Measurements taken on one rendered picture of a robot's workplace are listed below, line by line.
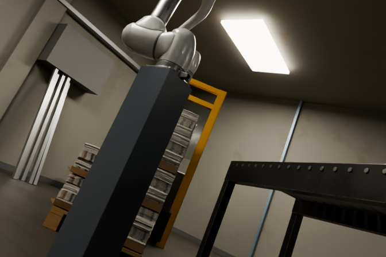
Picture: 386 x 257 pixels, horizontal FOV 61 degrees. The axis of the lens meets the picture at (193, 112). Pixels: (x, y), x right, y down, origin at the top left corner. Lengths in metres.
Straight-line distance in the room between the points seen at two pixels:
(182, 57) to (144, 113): 0.36
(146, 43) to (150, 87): 0.26
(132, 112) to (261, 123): 4.75
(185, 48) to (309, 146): 4.31
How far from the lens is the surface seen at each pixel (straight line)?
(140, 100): 1.54
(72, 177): 2.40
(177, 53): 1.63
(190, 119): 2.27
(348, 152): 5.58
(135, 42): 1.72
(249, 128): 6.17
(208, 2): 2.07
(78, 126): 5.50
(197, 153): 3.66
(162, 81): 1.51
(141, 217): 1.92
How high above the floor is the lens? 0.45
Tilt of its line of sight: 16 degrees up
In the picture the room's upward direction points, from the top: 23 degrees clockwise
